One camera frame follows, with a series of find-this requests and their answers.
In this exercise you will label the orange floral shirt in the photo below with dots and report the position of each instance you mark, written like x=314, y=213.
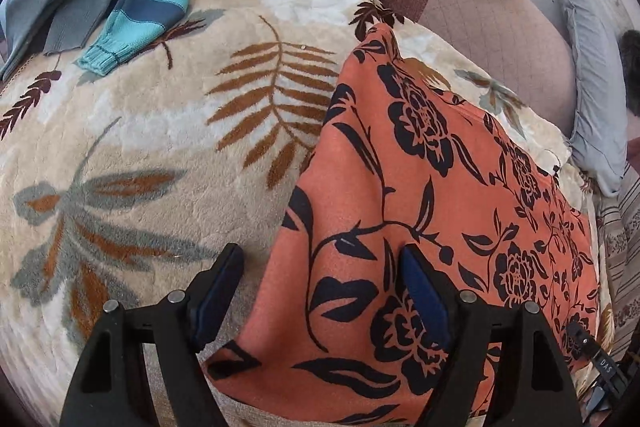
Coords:
x=400, y=187

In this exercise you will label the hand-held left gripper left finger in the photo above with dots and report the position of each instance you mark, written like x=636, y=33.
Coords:
x=220, y=297

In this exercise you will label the cream leaf-print blanket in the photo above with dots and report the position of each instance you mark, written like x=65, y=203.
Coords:
x=150, y=132

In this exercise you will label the grey-blue pillow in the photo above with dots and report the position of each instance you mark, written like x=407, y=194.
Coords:
x=595, y=82

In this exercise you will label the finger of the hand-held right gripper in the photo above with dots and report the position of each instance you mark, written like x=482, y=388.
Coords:
x=585, y=344

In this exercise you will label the dark fur-trimmed coat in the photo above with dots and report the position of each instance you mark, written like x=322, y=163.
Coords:
x=631, y=72

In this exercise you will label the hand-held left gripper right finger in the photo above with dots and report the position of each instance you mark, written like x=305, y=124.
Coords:
x=425, y=302

